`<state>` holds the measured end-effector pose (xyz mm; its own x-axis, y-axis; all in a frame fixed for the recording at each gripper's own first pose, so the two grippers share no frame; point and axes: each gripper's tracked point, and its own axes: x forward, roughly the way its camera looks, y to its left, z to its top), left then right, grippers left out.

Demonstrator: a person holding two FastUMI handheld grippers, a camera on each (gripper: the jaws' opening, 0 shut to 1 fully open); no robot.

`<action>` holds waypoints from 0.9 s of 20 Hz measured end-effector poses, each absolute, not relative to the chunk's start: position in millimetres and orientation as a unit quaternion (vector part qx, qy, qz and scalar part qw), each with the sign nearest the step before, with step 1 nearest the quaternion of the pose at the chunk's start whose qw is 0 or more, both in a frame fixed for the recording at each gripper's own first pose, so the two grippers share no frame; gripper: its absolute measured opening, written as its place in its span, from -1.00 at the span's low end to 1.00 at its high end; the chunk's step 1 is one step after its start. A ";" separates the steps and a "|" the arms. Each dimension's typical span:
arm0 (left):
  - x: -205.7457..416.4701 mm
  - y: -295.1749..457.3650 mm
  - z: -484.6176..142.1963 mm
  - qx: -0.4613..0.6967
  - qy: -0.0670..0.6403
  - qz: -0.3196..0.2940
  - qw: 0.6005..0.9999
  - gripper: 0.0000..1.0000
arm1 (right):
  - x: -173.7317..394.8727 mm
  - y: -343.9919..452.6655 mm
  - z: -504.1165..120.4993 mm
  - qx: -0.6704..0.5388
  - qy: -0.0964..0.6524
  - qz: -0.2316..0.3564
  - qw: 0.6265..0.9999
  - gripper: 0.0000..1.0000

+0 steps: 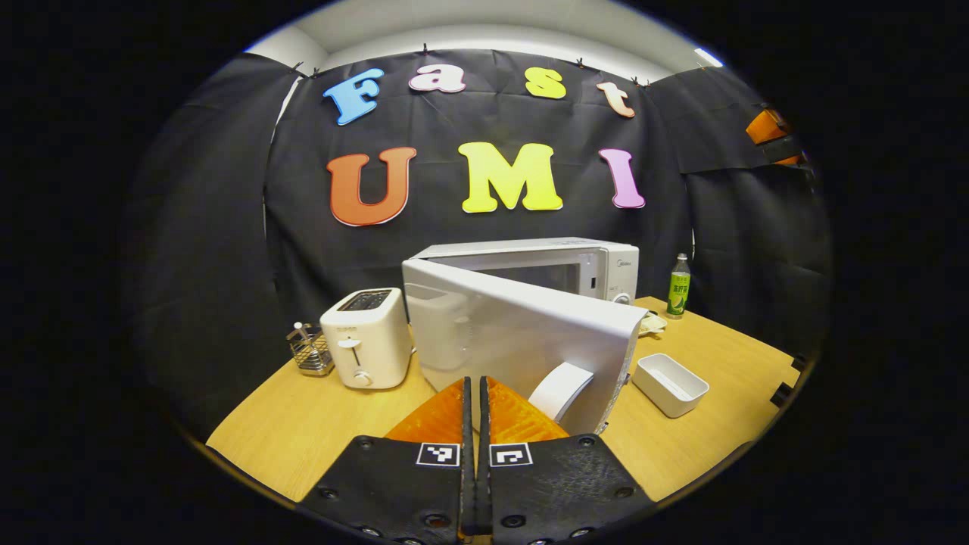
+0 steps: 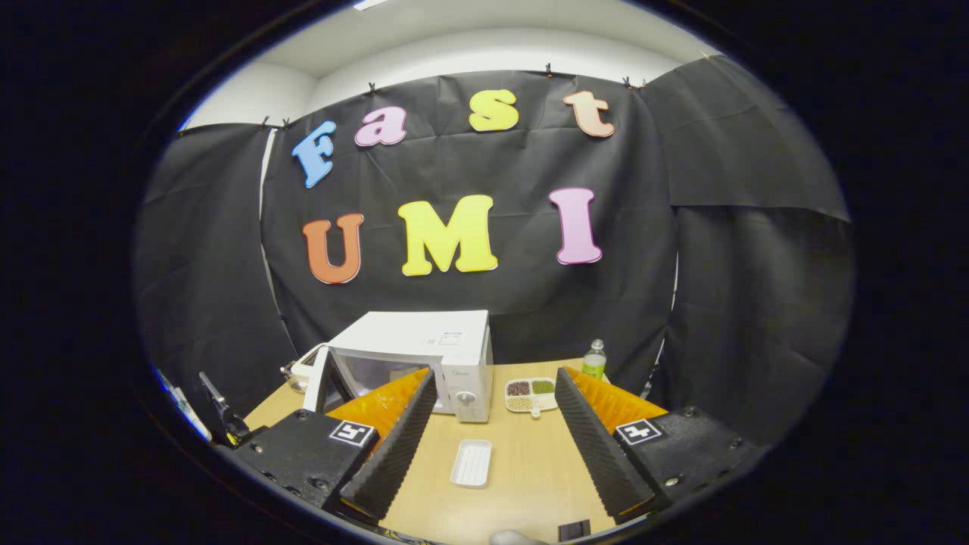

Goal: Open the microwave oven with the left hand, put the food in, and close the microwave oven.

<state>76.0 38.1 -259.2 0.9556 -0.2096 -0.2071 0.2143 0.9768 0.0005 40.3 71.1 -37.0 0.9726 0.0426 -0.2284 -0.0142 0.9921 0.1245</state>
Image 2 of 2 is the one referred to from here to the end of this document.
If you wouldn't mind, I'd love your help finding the white rectangular tray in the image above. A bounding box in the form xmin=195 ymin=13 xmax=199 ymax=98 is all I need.
xmin=450 ymin=439 xmax=493 ymax=489

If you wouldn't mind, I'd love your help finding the black backdrop cloth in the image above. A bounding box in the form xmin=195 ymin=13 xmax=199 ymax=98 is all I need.
xmin=135 ymin=54 xmax=856 ymax=447

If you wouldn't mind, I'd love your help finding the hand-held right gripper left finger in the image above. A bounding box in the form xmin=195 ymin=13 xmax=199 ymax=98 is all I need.
xmin=235 ymin=368 xmax=438 ymax=527

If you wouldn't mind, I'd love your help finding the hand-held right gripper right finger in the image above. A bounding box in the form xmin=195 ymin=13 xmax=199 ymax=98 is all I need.
xmin=555 ymin=366 xmax=764 ymax=525

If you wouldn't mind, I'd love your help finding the green drink bottle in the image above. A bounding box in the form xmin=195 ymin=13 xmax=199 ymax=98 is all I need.
xmin=581 ymin=339 xmax=608 ymax=381

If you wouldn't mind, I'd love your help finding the white divided dish with beans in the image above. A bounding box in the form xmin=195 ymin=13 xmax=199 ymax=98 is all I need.
xmin=505 ymin=377 xmax=561 ymax=419

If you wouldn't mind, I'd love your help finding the white microwave oven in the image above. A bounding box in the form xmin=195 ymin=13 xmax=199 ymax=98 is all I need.
xmin=305 ymin=310 xmax=494 ymax=423

